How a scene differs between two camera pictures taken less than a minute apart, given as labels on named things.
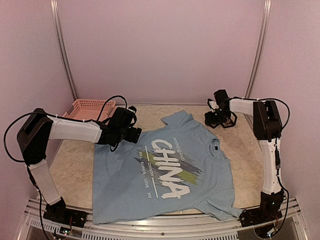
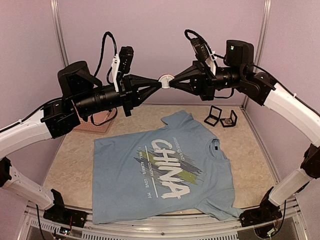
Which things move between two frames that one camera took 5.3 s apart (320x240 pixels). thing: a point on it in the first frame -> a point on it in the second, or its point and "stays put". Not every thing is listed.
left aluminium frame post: [55, 13] stays put
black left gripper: [134, 135] -> [129, 93]
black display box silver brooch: [230, 121] stays put
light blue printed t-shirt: [174, 168] stays put
